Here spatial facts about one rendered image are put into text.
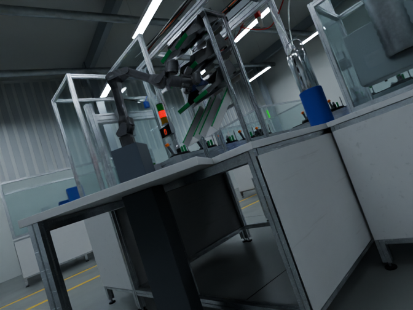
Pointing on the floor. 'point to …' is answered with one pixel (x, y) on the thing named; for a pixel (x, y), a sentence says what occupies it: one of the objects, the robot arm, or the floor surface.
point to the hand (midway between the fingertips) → (200, 83)
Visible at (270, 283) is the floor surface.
